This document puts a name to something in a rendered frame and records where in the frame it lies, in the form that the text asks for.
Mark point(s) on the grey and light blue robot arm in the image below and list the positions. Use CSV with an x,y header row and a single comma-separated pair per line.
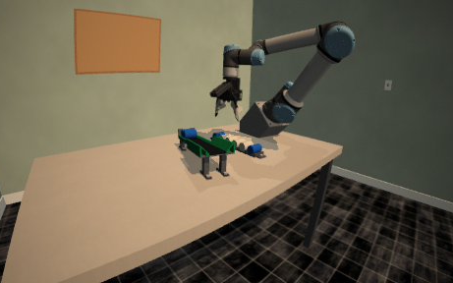
x,y
334,41

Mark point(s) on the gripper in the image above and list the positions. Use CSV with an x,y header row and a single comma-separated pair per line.
x,y
230,94

